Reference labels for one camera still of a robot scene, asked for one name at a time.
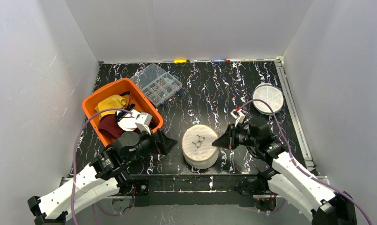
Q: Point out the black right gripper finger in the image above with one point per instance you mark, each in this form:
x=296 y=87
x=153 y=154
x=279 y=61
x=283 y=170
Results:
x=226 y=141
x=231 y=130

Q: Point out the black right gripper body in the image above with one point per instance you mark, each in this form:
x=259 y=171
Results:
x=232 y=137

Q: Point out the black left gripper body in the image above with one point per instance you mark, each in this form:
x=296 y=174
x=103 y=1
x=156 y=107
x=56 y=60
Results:
x=158 y=141

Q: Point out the white mesh bag beige trim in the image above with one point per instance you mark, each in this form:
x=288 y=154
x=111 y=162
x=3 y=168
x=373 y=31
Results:
x=197 y=146

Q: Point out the maroon bra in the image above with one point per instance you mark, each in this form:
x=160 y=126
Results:
x=108 y=125

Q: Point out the white mesh bag blue trim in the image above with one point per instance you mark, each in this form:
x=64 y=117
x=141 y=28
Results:
x=270 y=94

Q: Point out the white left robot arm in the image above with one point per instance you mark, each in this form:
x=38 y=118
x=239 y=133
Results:
x=105 y=176

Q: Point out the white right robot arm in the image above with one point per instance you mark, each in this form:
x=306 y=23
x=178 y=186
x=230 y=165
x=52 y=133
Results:
x=288 y=178

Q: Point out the orange plastic basin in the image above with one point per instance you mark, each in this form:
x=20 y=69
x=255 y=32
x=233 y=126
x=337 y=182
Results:
x=125 y=117

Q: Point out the yellow cloth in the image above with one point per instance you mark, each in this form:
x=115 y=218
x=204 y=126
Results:
x=115 y=101

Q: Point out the clear plastic screw box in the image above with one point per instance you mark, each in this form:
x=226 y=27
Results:
x=157 y=84

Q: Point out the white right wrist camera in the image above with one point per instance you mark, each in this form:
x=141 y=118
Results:
x=238 y=115

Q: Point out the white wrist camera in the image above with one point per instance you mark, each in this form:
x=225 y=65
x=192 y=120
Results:
x=142 y=122
x=238 y=115

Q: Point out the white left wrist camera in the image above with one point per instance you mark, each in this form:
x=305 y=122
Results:
x=142 y=122

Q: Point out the yellow marker on wall edge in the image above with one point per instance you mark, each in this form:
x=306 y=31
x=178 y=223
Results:
x=181 y=61

